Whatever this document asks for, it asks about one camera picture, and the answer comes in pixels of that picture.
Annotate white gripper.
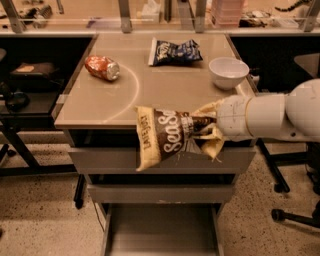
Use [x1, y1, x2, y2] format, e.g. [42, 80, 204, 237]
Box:
[191, 95, 252, 159]

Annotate brown sea salt chip bag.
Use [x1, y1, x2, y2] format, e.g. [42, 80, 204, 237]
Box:
[136, 106, 217, 171]

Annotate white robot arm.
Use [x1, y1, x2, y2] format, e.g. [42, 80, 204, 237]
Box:
[193, 79, 320, 158]

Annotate middle grey drawer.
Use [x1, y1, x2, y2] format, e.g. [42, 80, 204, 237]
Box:
[87, 185, 233, 204]

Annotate grey drawer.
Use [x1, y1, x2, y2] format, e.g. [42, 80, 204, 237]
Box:
[87, 185, 233, 204]
[69, 147, 255, 174]

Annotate grey drawer cabinet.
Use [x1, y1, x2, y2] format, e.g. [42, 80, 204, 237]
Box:
[55, 32, 261, 256]

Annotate blue chip bag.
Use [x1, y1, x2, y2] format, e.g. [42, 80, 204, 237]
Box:
[148, 38, 203, 66]

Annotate open bottom drawer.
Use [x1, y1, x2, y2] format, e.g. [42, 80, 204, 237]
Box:
[100, 204, 224, 256]

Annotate top grey drawer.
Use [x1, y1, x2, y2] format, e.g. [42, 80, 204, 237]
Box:
[69, 147, 255, 174]

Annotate black bag on shelf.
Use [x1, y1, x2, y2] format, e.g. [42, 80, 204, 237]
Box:
[10, 62, 58, 79]

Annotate white bowl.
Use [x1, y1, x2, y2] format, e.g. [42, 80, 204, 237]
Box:
[208, 57, 249, 90]

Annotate black office chair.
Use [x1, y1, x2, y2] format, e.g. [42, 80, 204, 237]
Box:
[270, 141, 320, 228]

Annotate pink plastic container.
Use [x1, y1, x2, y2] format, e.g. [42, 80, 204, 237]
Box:
[211, 0, 244, 28]

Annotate crushed red soda can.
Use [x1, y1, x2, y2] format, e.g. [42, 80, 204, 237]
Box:
[85, 55, 120, 81]

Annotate white tissue box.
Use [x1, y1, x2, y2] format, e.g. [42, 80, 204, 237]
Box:
[141, 0, 161, 23]

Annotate black headphones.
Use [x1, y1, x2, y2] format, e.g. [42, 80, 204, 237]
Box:
[5, 92, 30, 111]

